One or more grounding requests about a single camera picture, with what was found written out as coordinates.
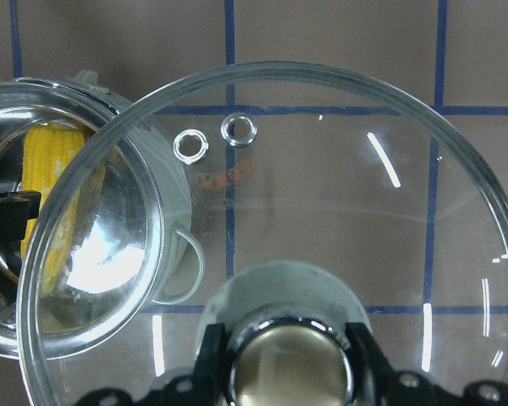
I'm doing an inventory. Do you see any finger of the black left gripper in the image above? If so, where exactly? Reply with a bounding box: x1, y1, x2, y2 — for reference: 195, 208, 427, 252
0, 190, 41, 244

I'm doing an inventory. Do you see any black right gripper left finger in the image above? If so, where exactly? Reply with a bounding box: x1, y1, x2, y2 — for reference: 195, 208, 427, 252
192, 323, 230, 405

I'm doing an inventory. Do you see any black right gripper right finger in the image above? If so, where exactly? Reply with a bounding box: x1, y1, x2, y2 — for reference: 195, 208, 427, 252
345, 322, 394, 405

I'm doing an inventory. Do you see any yellow corn cob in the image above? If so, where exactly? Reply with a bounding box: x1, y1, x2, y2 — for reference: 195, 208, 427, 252
21, 122, 105, 298

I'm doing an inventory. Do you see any pale green cooking pot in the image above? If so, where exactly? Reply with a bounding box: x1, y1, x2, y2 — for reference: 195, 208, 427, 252
0, 70, 206, 359

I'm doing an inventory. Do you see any glass pot lid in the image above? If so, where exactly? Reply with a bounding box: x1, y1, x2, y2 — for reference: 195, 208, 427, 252
18, 63, 508, 405

